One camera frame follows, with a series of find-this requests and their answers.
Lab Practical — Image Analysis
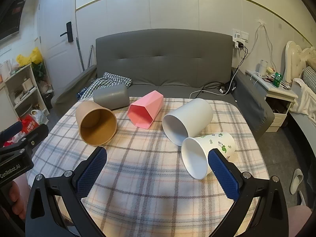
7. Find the person's leg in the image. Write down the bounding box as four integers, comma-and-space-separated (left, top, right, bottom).
288, 205, 313, 230

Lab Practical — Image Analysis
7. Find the brown paper cup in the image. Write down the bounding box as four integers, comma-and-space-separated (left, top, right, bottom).
75, 100, 117, 146

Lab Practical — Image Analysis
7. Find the yellow plastic bag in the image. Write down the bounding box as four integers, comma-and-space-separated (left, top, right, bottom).
16, 47, 43, 66

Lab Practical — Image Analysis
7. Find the plaid tablecloth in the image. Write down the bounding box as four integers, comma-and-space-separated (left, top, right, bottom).
27, 96, 270, 237

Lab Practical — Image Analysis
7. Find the white storage shelf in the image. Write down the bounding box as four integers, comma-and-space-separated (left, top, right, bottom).
0, 63, 48, 119

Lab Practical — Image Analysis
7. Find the pink hexagonal cup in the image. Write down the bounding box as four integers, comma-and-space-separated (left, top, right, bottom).
128, 90, 164, 129

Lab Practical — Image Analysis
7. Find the cream nightstand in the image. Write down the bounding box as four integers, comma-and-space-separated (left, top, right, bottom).
245, 69, 299, 132

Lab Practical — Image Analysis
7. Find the black door lock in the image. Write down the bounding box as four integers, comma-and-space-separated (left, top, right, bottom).
60, 22, 74, 43

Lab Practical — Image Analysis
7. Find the power strip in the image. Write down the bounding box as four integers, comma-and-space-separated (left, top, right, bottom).
218, 83, 237, 95

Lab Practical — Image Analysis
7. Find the black television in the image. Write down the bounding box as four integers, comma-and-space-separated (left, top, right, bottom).
0, 0, 25, 41

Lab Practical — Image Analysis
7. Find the grey cup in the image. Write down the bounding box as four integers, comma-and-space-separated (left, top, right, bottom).
93, 84, 130, 111

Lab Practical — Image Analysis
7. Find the white bed blanket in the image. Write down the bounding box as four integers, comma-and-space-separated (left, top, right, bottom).
292, 78, 316, 124

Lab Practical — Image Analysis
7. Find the red bag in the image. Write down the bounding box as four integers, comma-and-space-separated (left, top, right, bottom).
21, 115, 40, 135

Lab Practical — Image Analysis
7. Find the striped pillow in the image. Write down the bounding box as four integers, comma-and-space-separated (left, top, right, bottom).
302, 67, 316, 92

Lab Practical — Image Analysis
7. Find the white slipper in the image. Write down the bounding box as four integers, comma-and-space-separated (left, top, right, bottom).
289, 168, 304, 195

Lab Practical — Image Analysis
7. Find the white plastic bag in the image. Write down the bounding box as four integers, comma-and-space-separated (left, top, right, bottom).
31, 109, 48, 125

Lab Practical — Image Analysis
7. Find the mop handle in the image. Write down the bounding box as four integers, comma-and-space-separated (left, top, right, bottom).
75, 38, 85, 71

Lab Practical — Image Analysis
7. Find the white wall socket panel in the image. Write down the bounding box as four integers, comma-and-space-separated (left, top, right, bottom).
231, 29, 249, 41

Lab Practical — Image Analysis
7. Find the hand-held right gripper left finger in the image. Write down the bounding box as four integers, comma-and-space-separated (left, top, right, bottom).
25, 146, 108, 237

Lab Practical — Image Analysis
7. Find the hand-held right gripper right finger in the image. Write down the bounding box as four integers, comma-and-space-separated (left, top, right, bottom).
208, 149, 289, 237

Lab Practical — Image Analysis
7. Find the white bed headboard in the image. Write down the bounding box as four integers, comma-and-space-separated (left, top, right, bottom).
285, 41, 316, 84

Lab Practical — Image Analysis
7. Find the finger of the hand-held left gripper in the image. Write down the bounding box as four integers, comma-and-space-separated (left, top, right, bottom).
0, 121, 23, 143
18, 123, 49, 154

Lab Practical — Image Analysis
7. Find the black cable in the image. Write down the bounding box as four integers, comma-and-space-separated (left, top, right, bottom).
190, 46, 248, 99

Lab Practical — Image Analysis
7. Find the person's left hand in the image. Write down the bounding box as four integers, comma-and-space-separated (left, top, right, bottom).
10, 179, 27, 220

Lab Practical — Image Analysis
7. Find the grey sofa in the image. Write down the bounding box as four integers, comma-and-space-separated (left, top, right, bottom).
51, 29, 275, 141

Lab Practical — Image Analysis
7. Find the white green-print paper cup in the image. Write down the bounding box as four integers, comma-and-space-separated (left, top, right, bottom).
181, 133, 236, 180

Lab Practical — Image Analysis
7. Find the green checked cloth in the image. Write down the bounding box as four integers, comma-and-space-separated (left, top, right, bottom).
78, 72, 132, 102

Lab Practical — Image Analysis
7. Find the white kettle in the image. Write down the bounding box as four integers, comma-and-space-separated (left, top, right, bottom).
258, 60, 269, 76

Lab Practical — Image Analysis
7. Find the white door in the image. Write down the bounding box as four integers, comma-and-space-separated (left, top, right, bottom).
37, 0, 83, 92

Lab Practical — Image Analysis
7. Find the plain white cup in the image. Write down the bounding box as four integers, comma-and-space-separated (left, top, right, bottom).
162, 98, 213, 147

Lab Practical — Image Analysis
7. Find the white cable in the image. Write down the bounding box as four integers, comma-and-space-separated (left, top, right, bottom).
247, 22, 276, 72

